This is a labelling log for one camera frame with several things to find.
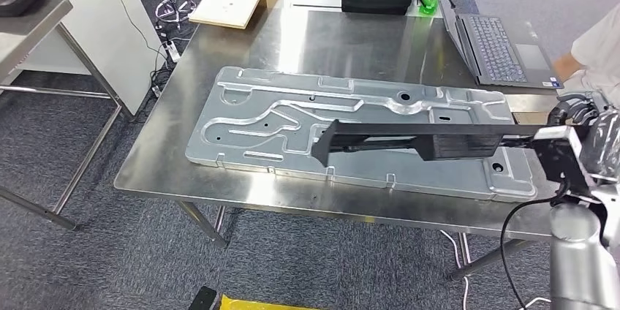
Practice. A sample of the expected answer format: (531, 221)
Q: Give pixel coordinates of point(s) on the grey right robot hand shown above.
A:
(605, 143)

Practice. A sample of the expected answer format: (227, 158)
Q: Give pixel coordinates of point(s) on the long black plastic part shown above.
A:
(455, 145)

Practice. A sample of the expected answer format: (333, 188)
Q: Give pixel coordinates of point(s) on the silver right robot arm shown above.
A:
(581, 259)

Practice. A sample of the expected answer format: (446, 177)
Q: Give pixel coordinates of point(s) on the person's right forearm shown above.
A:
(565, 65)

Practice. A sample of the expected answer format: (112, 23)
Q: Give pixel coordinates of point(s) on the large steel workbench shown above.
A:
(339, 41)

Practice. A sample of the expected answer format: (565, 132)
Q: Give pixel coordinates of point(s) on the person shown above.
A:
(603, 46)

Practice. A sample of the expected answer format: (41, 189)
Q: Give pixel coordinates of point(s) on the grey laptop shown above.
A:
(494, 51)

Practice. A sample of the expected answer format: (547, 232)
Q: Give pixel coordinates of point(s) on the stamped grey metal plate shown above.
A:
(368, 177)

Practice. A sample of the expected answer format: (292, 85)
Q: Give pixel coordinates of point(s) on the black robot foot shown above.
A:
(202, 299)

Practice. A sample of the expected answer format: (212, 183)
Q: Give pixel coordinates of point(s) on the white power strip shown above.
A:
(172, 51)

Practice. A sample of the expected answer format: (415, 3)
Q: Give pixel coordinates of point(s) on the white cabinet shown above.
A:
(97, 31)

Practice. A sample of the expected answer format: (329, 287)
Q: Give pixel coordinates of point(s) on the small steel table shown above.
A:
(29, 17)

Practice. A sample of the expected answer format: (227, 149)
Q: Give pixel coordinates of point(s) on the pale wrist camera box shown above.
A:
(557, 157)

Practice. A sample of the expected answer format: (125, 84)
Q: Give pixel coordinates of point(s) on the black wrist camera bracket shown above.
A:
(576, 189)

